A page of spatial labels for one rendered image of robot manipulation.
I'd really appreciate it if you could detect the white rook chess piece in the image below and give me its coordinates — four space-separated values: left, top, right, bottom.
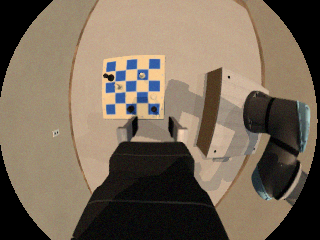
150 93 157 100

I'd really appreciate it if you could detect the blue and cream chessboard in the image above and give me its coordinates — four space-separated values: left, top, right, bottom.
102 55 165 119

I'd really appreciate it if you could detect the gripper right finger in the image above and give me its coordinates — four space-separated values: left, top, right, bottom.
168 117 188 146

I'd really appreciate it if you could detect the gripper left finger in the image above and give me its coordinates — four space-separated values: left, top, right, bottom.
116 116 138 145

